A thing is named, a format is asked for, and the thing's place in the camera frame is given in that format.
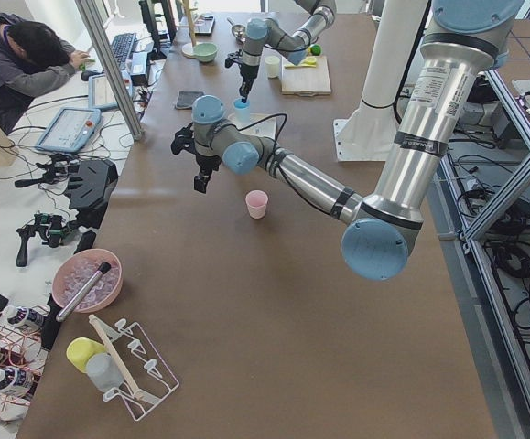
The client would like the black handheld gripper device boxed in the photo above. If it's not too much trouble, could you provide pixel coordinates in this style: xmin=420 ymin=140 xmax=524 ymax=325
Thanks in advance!
xmin=16 ymin=212 xmax=78 ymax=267

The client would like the wooden cutting board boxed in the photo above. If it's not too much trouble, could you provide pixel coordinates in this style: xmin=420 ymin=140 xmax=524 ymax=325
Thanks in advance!
xmin=281 ymin=55 xmax=331 ymax=96

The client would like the aluminium frame post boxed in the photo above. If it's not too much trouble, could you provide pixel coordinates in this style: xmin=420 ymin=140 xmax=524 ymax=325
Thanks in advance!
xmin=75 ymin=0 xmax=144 ymax=141

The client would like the cream plastic cup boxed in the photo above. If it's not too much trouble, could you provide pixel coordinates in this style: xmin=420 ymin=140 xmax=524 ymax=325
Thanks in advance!
xmin=265 ymin=55 xmax=281 ymax=79

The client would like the grey cup on rack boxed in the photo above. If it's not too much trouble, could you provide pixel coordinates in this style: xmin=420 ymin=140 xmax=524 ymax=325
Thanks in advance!
xmin=85 ymin=353 xmax=124 ymax=392

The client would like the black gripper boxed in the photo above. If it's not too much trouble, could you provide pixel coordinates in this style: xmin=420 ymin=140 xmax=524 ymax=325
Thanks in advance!
xmin=170 ymin=123 xmax=221 ymax=193
xmin=224 ymin=49 xmax=259 ymax=102

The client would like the white wire cup rack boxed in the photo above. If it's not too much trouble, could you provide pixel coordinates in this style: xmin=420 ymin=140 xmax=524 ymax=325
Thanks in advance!
xmin=89 ymin=315 xmax=179 ymax=422

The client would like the green lime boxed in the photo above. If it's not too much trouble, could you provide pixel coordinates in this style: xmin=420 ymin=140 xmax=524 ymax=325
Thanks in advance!
xmin=309 ymin=44 xmax=321 ymax=56

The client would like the blue teach pendant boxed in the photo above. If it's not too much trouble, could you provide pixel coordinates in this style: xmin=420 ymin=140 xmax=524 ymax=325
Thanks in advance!
xmin=35 ymin=107 xmax=102 ymax=154
xmin=88 ymin=74 xmax=118 ymax=112

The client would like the person at desk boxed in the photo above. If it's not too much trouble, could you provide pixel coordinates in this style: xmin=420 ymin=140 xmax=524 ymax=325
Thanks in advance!
xmin=0 ymin=13 xmax=90 ymax=134

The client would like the yellow plastic knife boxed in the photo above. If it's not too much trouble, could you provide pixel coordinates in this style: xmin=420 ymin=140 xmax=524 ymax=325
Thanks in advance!
xmin=283 ymin=63 xmax=318 ymax=70

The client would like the grey folded cloth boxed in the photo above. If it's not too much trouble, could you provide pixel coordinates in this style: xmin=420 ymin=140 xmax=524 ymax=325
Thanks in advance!
xmin=174 ymin=91 xmax=204 ymax=110

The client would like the wooden mug tree stand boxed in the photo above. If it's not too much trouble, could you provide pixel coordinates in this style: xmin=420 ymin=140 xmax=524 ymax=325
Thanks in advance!
xmin=180 ymin=0 xmax=197 ymax=59

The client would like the yellow cup on rack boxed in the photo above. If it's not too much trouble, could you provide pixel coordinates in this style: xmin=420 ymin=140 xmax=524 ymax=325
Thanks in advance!
xmin=66 ymin=337 xmax=106 ymax=373

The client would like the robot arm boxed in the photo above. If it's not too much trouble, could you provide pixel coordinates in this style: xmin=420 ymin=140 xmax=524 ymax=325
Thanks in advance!
xmin=225 ymin=0 xmax=336 ymax=102
xmin=171 ymin=1 xmax=521 ymax=280

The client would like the green bowl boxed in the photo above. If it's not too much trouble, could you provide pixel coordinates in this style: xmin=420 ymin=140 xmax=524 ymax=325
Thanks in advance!
xmin=193 ymin=42 xmax=219 ymax=63

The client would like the pink plastic cup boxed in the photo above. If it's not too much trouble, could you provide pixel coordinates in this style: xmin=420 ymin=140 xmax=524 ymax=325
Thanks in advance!
xmin=245 ymin=190 xmax=268 ymax=220

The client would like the pink bowl with ice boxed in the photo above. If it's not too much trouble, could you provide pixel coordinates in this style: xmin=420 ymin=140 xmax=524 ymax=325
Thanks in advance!
xmin=51 ymin=248 xmax=124 ymax=314

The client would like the metal scoop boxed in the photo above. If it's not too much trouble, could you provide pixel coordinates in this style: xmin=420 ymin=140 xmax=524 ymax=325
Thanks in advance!
xmin=226 ymin=17 xmax=246 ymax=44

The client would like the cream serving tray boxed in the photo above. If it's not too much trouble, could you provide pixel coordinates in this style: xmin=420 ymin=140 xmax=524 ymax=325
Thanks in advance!
xmin=228 ymin=113 xmax=276 ymax=139

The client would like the metal muddler in bowl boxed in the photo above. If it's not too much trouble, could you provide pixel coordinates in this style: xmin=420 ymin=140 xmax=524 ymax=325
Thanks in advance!
xmin=56 ymin=262 xmax=112 ymax=323

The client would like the blue plastic cup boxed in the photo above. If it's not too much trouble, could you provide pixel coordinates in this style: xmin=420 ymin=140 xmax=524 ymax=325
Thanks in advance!
xmin=233 ymin=97 xmax=251 ymax=125

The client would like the black keyboard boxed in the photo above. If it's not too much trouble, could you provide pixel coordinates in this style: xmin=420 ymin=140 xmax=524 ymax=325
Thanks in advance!
xmin=111 ymin=33 xmax=137 ymax=70

